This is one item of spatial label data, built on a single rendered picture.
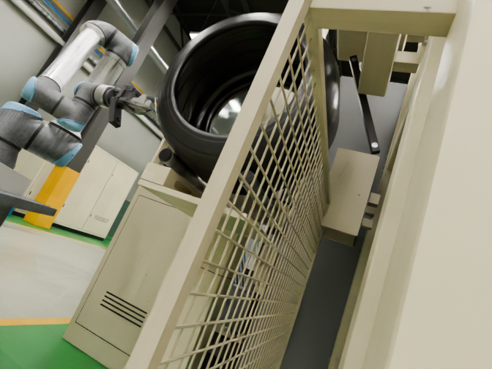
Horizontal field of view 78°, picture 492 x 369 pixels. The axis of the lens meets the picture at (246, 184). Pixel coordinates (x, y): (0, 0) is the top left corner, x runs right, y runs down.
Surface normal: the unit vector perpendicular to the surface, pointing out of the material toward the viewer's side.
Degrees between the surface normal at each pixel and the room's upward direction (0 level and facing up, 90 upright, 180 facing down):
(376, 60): 162
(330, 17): 180
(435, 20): 180
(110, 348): 90
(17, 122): 88
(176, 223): 90
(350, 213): 90
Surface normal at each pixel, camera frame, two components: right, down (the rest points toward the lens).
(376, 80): -0.43, 0.74
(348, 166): -0.27, -0.36
